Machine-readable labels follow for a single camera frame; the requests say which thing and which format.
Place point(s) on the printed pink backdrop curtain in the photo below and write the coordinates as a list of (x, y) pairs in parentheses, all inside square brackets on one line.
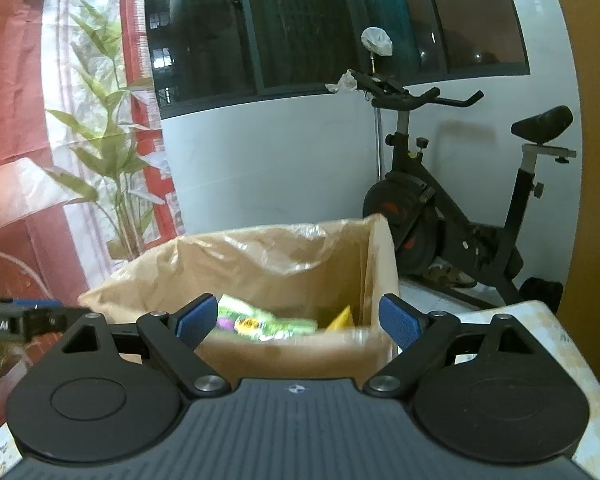
[(84, 189)]

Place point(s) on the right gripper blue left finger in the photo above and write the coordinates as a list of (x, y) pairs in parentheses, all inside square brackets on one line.
[(171, 341)]

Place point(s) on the green snack bag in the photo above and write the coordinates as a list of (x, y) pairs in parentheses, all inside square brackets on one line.
[(239, 318)]

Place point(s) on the black exercise bike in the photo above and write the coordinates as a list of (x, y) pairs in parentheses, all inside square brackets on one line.
[(436, 243)]

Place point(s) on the cardboard box with plastic liner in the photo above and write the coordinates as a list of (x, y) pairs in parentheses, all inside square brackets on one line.
[(311, 270)]

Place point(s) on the dark window with frame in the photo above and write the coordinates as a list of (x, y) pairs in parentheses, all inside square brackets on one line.
[(206, 54)]

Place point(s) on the white crumpled bag on pole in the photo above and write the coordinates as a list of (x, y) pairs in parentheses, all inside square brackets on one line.
[(377, 41)]

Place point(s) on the yellow snack bag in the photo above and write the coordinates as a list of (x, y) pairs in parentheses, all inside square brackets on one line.
[(343, 321)]

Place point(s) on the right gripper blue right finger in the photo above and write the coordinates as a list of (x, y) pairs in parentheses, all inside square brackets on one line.
[(423, 340)]

